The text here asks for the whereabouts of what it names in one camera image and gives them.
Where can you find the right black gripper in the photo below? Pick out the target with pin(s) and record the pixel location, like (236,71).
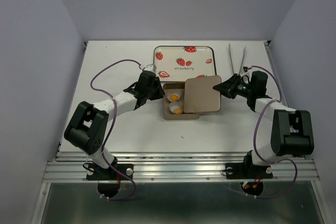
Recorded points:
(227,87)

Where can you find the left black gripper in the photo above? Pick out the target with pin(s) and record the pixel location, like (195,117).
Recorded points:
(159,94)

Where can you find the orange cookie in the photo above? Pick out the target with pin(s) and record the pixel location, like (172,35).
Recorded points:
(173,97)
(178,111)

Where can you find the gold tin lid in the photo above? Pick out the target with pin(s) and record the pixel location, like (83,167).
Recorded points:
(199,95)

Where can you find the metal serving tongs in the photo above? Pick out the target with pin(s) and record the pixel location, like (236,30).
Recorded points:
(236,59)

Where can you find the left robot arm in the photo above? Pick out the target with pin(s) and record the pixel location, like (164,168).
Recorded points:
(87,126)

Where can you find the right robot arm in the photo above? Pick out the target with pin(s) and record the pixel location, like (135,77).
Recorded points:
(291,131)

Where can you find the gold square tin box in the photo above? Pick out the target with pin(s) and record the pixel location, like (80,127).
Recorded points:
(167,115)

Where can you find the strawberry pattern tray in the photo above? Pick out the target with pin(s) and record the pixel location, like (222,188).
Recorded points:
(179,63)

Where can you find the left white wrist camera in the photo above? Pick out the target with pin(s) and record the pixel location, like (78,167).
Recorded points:
(150,68)

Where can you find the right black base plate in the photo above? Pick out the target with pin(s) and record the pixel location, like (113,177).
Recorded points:
(250,176)

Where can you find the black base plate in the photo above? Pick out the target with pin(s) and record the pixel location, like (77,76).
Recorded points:
(250,176)
(109,181)

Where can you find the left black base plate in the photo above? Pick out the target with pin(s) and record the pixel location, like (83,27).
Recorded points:
(109,181)

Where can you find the aluminium rail frame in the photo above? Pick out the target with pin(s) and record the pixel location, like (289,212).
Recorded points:
(179,178)

